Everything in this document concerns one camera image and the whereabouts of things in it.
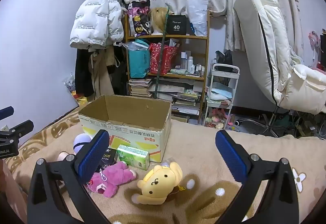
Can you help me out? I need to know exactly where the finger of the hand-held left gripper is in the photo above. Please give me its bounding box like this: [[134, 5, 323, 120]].
[[0, 119, 34, 139], [0, 105, 15, 121]]

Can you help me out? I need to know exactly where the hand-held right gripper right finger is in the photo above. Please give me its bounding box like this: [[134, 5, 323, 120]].
[[215, 130, 300, 224]]

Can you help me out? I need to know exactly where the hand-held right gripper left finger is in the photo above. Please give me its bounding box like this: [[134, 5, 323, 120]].
[[27, 129, 111, 224]]

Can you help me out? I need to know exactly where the lavender plush toy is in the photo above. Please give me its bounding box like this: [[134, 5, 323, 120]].
[[73, 134, 92, 155]]

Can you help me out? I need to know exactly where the peach soft toy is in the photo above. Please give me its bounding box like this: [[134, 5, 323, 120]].
[[58, 151, 77, 163]]

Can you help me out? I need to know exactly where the pink plush bear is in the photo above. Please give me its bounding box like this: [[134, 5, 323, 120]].
[[87, 161, 137, 198]]

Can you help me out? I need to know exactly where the green tissue pack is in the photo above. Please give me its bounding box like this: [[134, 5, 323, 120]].
[[116, 144, 150, 171]]

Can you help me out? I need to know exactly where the printed cardboard box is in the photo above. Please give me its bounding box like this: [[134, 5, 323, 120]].
[[78, 95, 172, 163]]

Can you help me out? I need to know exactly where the yellow plush bear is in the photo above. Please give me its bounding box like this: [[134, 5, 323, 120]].
[[131, 162, 195, 205]]

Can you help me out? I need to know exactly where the beige printed blanket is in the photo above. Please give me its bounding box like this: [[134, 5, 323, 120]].
[[4, 105, 326, 224]]

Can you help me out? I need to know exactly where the clear plastic wrapper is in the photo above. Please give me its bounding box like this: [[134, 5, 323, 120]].
[[161, 156, 177, 168]]

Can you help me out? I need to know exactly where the clear plastic bag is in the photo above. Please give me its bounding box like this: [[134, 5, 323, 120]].
[[63, 76, 77, 92]]

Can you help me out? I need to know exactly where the pile of magazines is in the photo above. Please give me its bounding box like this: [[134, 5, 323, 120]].
[[150, 81, 202, 116]]

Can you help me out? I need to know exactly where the black hanging coat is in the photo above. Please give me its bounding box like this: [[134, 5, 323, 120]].
[[75, 47, 95, 98]]

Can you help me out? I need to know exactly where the beige hanging garment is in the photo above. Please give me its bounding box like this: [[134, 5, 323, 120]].
[[88, 47, 116, 97]]

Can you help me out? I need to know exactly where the stack of books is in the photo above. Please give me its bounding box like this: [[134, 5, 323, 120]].
[[129, 78, 153, 97]]

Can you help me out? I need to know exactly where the white trolley cart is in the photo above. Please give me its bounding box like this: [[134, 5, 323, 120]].
[[202, 63, 240, 128]]

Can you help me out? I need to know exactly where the black bag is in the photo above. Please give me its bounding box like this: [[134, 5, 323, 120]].
[[215, 49, 234, 72]]

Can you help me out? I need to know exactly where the group of cosmetic bottles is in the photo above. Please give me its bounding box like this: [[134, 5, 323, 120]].
[[180, 51, 206, 75]]

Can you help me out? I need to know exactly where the teal paper bag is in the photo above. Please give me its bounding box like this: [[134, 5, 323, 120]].
[[127, 40, 151, 79]]

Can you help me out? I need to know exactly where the red gift bag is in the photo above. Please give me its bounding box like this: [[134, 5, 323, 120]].
[[149, 43, 179, 75]]

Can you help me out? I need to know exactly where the green pole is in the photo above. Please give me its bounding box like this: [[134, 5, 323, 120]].
[[153, 3, 171, 99]]

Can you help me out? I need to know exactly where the white puffer jacket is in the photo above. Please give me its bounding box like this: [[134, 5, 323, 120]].
[[69, 0, 125, 49]]

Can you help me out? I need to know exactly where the wooden shelf rack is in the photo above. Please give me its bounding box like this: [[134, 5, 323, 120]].
[[124, 11, 211, 123]]

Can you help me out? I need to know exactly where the cream padded chair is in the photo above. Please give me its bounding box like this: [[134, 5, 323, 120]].
[[234, 0, 326, 138]]

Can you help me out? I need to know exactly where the black box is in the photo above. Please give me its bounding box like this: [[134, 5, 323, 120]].
[[165, 15, 190, 35]]

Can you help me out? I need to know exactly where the white plastic bag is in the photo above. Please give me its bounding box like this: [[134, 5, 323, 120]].
[[186, 0, 209, 37]]

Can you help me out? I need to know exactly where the printed tote bag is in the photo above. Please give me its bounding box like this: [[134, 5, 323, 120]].
[[127, 0, 152, 37]]

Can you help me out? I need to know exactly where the pink desk fan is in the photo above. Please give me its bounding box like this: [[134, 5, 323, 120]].
[[308, 31, 322, 48]]

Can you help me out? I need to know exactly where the blonde wig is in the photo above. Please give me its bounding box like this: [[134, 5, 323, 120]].
[[148, 7, 175, 35]]

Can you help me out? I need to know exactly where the bundle of floor cables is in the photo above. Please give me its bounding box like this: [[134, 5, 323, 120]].
[[288, 109, 326, 138]]

